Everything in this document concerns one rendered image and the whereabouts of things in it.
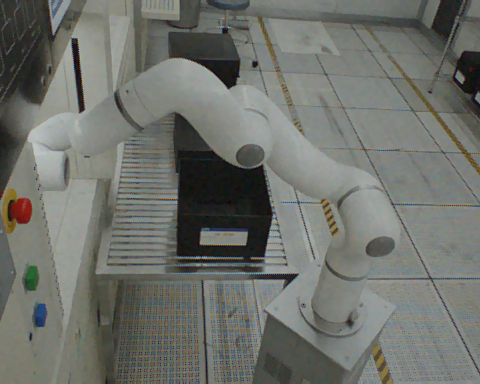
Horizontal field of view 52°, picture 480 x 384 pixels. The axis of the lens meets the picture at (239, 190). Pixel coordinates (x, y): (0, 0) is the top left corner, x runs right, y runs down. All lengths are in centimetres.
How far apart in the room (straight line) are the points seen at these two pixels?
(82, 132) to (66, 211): 57
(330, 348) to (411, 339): 116
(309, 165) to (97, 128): 43
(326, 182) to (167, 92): 39
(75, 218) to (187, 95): 70
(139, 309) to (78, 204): 92
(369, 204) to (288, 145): 24
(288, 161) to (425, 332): 167
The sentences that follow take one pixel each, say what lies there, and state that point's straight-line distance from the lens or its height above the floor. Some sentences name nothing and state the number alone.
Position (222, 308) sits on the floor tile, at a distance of 237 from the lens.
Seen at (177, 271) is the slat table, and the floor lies 76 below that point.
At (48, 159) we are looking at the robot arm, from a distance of 107.
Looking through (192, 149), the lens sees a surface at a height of 86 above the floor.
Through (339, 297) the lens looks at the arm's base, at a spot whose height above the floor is 88.
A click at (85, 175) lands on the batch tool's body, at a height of 88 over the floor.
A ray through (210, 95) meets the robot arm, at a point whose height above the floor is 143.
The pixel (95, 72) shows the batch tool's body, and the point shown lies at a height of 124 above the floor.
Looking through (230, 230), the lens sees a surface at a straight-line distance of 145.
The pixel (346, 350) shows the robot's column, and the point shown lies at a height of 76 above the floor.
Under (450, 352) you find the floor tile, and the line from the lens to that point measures 255.
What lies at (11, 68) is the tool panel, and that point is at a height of 153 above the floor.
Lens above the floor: 186
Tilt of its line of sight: 38 degrees down
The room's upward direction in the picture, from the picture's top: 8 degrees clockwise
